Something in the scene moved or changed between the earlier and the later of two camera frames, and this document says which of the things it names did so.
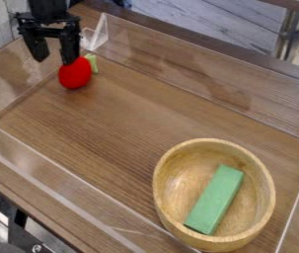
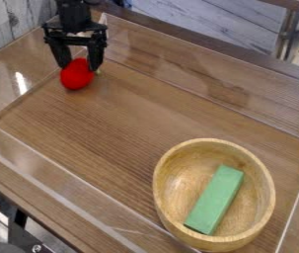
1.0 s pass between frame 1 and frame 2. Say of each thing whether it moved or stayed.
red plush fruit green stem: stayed
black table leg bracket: stayed
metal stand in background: stayed
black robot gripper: moved
